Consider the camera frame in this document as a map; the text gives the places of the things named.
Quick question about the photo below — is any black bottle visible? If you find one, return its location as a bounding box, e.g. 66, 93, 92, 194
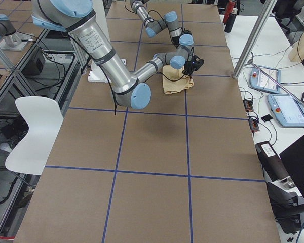
224, 8, 238, 33

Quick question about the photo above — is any teach pendant near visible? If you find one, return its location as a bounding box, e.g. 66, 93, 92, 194
267, 94, 304, 128

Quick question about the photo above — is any brown black box device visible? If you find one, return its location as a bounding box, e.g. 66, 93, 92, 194
255, 141, 289, 181

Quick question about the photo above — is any cream long-sleeve graphic shirt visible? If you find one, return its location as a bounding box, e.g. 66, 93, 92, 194
162, 65, 194, 95

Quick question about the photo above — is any aluminium frame post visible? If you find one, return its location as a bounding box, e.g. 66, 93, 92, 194
232, 0, 277, 79

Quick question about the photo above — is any white plastic chair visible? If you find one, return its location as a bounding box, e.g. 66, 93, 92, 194
5, 96, 63, 175

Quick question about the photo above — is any teach pendant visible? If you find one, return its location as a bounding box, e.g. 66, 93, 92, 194
249, 66, 281, 94
267, 94, 304, 128

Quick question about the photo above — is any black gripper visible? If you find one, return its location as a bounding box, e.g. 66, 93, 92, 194
172, 28, 193, 47
183, 55, 204, 75

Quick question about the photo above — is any teach pendant far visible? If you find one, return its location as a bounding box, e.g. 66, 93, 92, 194
249, 66, 281, 94

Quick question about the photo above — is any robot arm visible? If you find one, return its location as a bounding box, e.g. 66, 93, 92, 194
130, 1, 193, 47
32, 0, 204, 109

